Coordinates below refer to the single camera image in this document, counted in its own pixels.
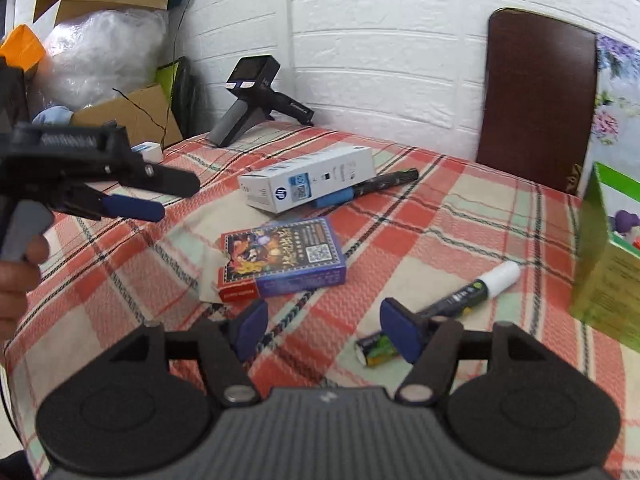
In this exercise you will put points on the black marker with blue cap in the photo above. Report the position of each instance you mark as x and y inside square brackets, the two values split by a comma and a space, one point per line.
[385, 180]

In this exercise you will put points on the orange box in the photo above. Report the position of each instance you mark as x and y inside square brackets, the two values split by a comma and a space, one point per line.
[22, 45]

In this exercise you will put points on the floral plastic packaging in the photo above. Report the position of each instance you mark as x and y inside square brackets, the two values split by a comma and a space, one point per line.
[615, 110]

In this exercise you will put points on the clear bubble wrap bag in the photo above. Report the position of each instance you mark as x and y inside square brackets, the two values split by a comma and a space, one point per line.
[100, 50]

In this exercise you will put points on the spare black hand-held gripper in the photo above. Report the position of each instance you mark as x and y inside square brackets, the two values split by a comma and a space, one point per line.
[230, 125]

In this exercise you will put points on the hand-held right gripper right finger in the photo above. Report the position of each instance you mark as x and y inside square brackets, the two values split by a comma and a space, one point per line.
[402, 330]

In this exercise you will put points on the black marker with white cap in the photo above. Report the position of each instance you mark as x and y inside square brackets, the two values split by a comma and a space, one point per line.
[462, 296]

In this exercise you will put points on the small green battery pack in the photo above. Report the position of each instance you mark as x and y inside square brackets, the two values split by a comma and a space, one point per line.
[376, 350]

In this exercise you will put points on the brown chair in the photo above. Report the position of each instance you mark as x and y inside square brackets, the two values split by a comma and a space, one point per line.
[535, 105]

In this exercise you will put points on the yellow-green flat board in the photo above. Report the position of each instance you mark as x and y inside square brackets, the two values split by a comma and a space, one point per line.
[167, 77]

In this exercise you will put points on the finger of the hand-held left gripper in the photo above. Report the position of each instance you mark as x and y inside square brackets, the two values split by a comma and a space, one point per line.
[132, 207]
[172, 180]

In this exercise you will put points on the light blue cloth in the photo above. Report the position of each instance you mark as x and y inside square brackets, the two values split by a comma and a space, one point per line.
[52, 115]

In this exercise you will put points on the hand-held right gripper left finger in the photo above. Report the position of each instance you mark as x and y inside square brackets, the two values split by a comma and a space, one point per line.
[250, 330]

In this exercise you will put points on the green cardboard box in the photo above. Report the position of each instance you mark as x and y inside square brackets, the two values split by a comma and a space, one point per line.
[595, 260]

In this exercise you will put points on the black bag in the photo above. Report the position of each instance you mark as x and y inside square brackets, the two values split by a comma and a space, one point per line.
[186, 100]

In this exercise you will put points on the blue playing card box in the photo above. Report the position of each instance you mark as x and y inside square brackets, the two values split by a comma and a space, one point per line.
[285, 255]

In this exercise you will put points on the white box with blue logo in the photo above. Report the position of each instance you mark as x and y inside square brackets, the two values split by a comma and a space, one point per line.
[325, 170]

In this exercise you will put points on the plaid tablecloth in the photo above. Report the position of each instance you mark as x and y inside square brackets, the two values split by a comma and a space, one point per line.
[450, 240]

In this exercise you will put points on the person's left hand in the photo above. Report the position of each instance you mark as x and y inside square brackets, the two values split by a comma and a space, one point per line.
[15, 285]

